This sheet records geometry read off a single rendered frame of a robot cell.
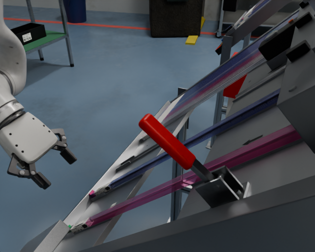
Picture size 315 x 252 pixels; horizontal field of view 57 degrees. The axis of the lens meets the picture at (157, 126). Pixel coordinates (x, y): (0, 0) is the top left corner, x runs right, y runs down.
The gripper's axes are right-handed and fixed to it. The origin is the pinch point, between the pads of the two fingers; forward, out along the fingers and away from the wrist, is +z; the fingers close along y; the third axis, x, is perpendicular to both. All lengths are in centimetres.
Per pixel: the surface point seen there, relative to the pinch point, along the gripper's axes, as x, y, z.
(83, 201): 3.5, 2.8, 8.5
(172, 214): -39, -49, 54
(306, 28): 58, 1, 4
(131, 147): 3.5, -18.9, 9.0
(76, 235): 11.2, 12.8, 10.2
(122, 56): -145, -240, -39
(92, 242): 21.4, 16.4, 10.2
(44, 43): -144, -162, -88
